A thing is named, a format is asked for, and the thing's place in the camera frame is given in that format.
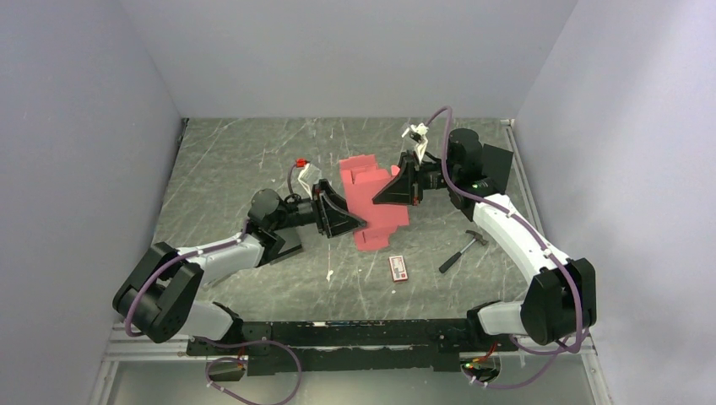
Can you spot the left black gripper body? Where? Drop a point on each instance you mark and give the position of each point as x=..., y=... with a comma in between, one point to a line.
x=299, y=213

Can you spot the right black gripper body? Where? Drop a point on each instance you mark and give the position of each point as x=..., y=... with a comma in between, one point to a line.
x=431, y=176

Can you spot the red cardboard paper box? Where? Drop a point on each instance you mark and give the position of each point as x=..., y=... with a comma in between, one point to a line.
x=363, y=179

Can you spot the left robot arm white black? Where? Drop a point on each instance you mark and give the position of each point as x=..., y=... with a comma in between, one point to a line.
x=158, y=299

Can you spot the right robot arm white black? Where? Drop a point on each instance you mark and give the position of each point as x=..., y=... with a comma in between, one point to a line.
x=560, y=303

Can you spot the black box near left arm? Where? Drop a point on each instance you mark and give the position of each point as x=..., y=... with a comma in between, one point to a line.
x=287, y=243

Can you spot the small red white box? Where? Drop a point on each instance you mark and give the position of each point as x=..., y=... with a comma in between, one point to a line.
x=398, y=269

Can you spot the black box near right wall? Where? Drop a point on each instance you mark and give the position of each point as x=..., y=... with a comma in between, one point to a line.
x=496, y=166

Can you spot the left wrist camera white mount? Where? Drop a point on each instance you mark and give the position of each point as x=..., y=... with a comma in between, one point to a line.
x=308, y=175

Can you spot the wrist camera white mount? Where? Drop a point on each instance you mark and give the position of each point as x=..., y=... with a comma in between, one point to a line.
x=308, y=175
x=417, y=133

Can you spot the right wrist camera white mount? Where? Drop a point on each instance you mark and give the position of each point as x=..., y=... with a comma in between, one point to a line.
x=417, y=133

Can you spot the hammer with black handle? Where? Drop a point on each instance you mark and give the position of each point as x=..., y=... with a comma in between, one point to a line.
x=475, y=238

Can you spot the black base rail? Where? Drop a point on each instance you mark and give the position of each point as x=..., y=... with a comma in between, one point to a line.
x=440, y=345

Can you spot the aluminium frame rail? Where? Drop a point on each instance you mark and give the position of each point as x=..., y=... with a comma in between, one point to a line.
x=123, y=348

